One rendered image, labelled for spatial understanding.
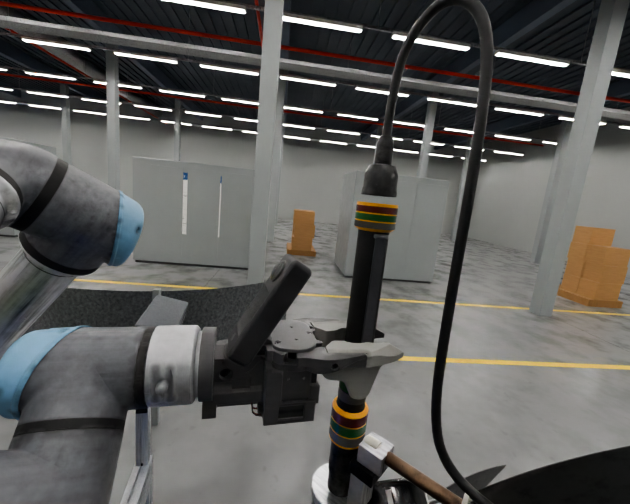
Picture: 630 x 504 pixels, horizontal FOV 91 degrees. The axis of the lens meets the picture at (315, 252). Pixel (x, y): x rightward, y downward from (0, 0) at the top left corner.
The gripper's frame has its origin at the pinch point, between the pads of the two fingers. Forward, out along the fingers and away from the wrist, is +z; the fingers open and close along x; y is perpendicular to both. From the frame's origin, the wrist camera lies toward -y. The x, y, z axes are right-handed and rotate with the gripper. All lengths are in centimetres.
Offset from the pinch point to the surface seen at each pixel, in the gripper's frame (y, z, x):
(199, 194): -1, -85, -620
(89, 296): 57, -102, -179
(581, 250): 44, 705, -459
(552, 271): 71, 505, -360
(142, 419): 48, -39, -53
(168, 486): 148, -46, -126
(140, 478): 63, -39, -48
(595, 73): -239, 504, -362
